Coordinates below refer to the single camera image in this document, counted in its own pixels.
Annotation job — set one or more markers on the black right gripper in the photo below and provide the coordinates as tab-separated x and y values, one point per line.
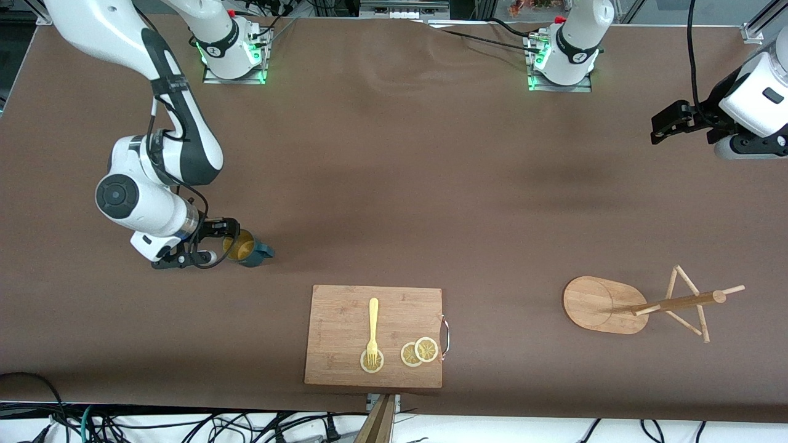
212	229

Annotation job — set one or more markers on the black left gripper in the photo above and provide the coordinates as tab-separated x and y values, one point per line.
706	115

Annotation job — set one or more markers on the teal cup yellow inside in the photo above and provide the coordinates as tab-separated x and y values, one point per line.
249	249

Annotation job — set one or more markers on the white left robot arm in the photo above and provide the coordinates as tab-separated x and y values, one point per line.
578	37

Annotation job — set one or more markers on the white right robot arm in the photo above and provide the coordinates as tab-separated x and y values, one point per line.
141	197

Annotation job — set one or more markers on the wooden cup rack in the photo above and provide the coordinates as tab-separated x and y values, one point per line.
600	304

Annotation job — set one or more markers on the brown table cover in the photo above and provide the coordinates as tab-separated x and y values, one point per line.
154	307

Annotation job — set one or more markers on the bamboo cutting board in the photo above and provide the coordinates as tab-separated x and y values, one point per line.
338	332

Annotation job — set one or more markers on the yellow plastic fork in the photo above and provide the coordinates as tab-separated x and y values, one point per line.
373	320

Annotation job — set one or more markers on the orange object behind table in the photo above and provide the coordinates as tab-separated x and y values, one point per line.
520	7

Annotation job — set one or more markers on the lemon slice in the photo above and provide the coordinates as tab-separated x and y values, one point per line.
380	363
407	355
426	349

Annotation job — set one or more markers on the black power plug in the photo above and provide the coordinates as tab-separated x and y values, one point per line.
331	431

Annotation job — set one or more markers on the grey power strip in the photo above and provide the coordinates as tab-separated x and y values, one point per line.
403	9

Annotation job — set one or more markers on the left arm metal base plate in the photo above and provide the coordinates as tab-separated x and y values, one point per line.
563	88

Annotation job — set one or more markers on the aluminium frame profile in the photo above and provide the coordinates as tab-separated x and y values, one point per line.
44	18
754	31

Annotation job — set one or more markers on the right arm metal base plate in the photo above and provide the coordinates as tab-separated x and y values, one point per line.
234	80

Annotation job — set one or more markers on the metal post bracket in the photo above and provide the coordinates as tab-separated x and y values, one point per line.
371	403

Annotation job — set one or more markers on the wooden post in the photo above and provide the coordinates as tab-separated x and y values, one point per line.
378	424

